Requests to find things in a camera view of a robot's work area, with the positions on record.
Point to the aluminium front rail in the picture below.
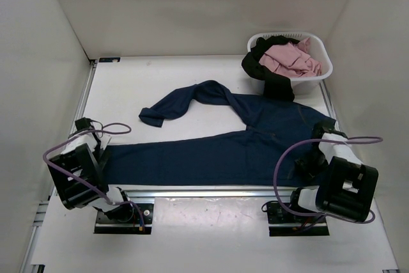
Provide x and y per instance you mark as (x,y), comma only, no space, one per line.
(137,193)

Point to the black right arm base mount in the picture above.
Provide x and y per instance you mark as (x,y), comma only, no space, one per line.
(284,224)

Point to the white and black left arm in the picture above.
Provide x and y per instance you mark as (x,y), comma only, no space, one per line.
(77,169)

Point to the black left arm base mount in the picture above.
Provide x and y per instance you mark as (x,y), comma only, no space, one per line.
(126,220)

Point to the aluminium frame rail right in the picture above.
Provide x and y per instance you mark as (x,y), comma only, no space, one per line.
(328,104)

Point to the aluminium frame rail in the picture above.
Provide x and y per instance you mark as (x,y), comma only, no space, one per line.
(328,104)
(84,95)

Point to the pink garment in basket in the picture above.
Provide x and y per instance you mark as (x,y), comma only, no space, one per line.
(292,61)

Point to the white plastic laundry basket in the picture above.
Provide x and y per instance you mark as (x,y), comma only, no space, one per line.
(303,85)

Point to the dark blue denim trousers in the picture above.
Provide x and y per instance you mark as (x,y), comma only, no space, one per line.
(264,153)

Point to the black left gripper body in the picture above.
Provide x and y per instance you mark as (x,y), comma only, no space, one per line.
(98,155)

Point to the aluminium frame rail left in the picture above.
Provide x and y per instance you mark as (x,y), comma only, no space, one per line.
(84,95)

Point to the blue white label sticker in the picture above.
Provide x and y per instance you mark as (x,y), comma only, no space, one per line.
(109,60)

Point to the black garment over basket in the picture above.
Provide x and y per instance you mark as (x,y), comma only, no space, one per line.
(276,86)

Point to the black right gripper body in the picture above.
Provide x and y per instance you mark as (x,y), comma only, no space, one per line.
(312,163)

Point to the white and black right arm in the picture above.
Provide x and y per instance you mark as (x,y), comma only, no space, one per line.
(344,185)

